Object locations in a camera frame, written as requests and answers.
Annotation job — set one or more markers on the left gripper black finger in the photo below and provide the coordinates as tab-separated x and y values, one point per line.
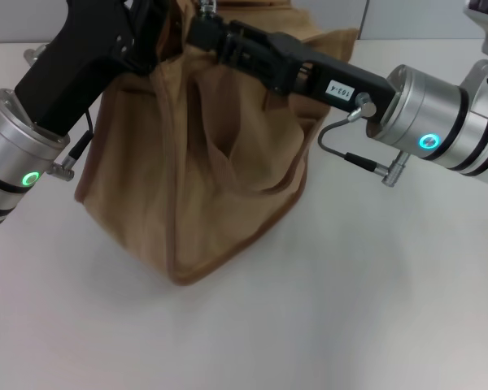
152	14
146	50

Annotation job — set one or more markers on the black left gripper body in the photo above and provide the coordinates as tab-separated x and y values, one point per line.
77	61

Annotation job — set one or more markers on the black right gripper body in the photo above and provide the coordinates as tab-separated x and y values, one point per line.
313	77

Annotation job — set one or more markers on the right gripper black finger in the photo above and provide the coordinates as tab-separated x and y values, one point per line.
248	57
248	34

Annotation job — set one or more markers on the khaki canvas food bag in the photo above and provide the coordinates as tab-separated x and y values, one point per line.
207	162

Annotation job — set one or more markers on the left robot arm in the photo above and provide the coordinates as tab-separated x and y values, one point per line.
12	162

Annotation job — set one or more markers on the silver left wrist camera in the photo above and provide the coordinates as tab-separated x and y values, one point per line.
34	53

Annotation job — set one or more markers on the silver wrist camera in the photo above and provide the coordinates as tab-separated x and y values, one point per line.
34	53
486	20

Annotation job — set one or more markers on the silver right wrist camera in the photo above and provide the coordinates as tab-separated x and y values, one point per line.
486	20

